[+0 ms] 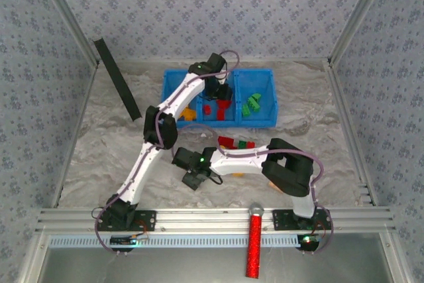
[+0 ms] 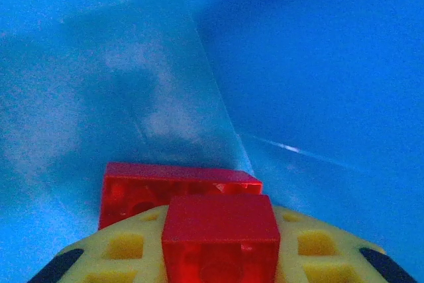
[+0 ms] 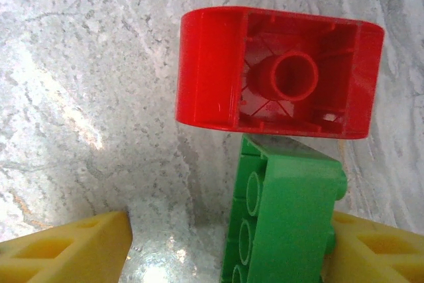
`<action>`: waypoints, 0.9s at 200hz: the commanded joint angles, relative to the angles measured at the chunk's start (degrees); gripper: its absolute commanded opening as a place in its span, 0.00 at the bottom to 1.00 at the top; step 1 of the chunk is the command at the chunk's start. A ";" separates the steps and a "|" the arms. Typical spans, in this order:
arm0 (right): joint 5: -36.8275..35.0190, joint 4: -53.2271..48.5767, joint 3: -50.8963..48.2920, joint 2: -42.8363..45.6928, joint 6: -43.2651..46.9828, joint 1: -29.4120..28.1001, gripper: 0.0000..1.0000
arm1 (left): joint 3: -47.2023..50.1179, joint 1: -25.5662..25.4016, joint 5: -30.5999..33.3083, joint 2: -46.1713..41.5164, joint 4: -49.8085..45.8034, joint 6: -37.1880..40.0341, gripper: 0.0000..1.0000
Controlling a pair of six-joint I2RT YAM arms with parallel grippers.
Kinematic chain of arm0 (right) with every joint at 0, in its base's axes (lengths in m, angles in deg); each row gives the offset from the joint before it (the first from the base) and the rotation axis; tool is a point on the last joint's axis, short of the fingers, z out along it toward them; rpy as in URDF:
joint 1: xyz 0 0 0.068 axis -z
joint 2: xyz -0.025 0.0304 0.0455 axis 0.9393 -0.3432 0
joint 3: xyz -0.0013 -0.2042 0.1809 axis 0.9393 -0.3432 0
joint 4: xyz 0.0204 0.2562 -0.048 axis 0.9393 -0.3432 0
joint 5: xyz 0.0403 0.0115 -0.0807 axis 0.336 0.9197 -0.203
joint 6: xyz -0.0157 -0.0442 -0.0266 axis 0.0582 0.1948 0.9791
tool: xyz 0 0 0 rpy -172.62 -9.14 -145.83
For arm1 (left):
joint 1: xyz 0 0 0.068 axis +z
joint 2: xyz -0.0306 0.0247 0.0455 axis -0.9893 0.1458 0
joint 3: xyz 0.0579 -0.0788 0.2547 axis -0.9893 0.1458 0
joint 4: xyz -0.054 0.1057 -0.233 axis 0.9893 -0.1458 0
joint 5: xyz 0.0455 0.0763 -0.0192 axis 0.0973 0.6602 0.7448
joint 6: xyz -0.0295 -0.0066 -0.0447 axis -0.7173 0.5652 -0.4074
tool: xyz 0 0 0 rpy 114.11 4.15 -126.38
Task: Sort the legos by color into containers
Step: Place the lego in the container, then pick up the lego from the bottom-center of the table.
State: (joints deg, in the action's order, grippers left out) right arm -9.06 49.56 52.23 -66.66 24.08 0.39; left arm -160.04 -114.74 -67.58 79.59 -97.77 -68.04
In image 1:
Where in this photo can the red lego brick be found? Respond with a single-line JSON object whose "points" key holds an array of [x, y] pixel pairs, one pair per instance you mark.
{"points": [[207, 110], [223, 103], [250, 145], [221, 114], [225, 140]]}

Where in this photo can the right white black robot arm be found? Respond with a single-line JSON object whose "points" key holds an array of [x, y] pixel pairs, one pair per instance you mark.
{"points": [[242, 165]]}

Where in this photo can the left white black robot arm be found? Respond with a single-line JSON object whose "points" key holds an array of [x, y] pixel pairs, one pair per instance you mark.
{"points": [[139, 170]]}

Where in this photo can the blue three-compartment bin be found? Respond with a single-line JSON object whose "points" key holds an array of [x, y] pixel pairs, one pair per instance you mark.
{"points": [[258, 81]]}

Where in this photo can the red glitter microphone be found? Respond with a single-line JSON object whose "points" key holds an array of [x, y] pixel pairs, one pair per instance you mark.
{"points": [[254, 246]]}

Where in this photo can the black flat bar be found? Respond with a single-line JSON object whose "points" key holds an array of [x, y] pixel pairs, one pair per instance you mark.
{"points": [[116, 77]]}

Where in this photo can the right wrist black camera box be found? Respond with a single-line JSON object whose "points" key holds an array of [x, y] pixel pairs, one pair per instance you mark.
{"points": [[183, 159]]}

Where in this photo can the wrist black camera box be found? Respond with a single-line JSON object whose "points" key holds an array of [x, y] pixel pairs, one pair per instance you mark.
{"points": [[216, 61], [183, 159]]}

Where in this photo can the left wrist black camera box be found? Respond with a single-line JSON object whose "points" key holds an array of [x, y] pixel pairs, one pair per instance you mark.
{"points": [[216, 61]]}

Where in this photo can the aluminium mounting rail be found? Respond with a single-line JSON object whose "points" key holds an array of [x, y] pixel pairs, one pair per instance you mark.
{"points": [[212, 220]]}

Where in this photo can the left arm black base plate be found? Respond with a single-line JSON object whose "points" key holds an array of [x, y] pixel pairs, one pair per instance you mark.
{"points": [[149, 220]]}

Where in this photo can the aluminium cross rail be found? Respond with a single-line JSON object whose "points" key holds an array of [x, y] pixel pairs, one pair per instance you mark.
{"points": [[149, 60]]}

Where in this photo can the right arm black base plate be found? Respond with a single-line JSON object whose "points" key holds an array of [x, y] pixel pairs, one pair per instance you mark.
{"points": [[281, 220]]}

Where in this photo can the aluminium side rail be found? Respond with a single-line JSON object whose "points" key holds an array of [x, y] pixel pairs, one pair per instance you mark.
{"points": [[81, 114], [344, 114]]}

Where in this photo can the aluminium corner post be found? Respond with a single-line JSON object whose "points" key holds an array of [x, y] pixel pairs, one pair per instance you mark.
{"points": [[68, 14], [359, 14]]}

